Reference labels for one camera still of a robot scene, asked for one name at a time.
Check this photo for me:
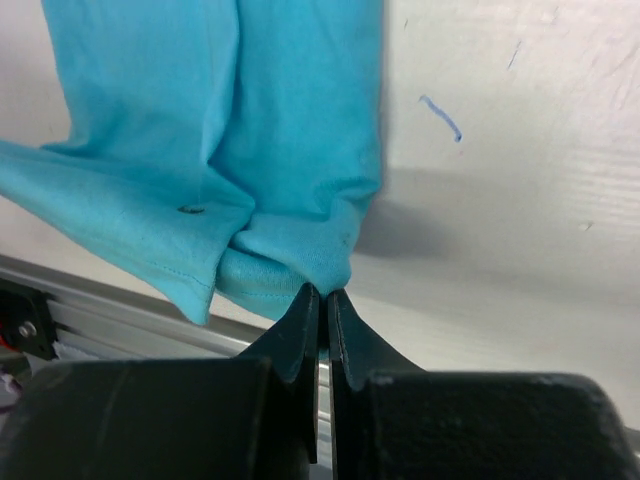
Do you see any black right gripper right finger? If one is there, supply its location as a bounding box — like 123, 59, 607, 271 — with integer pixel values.
325, 290, 422, 479

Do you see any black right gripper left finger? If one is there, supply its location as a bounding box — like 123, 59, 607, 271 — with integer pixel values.
238, 283, 320, 464

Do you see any turquoise t shirt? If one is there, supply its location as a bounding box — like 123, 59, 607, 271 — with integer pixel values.
1, 1, 384, 324

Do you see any aluminium mounting rail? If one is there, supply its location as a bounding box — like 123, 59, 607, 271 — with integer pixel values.
1, 258, 333, 479

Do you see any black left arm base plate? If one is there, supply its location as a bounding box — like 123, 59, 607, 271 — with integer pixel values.
1, 279, 57, 361

